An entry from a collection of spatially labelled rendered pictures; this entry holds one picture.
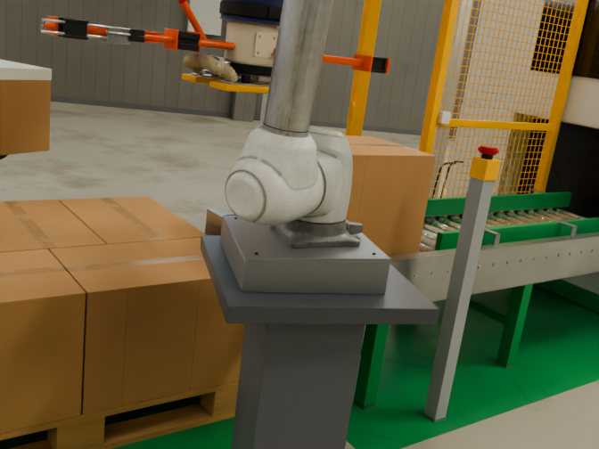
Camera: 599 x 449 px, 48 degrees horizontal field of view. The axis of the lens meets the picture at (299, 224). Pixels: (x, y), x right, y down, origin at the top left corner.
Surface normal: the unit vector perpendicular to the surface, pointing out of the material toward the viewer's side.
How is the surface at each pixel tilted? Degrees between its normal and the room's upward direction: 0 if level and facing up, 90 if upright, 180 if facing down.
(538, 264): 90
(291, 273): 90
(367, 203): 90
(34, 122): 90
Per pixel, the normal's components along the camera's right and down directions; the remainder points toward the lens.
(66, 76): 0.25, 0.29
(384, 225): 0.54, 0.29
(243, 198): -0.55, 0.29
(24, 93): 0.86, 0.24
